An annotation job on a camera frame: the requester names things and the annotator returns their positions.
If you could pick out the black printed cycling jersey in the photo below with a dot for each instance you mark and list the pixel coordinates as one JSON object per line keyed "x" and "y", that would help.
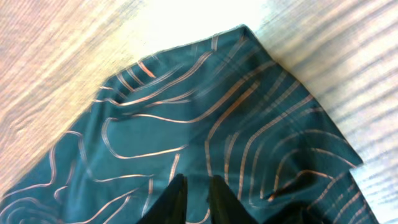
{"x": 222, "y": 107}

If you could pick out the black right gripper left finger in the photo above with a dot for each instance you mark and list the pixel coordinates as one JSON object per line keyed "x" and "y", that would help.
{"x": 171, "y": 206}

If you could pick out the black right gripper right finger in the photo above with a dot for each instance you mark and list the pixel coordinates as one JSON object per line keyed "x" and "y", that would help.
{"x": 225, "y": 208}

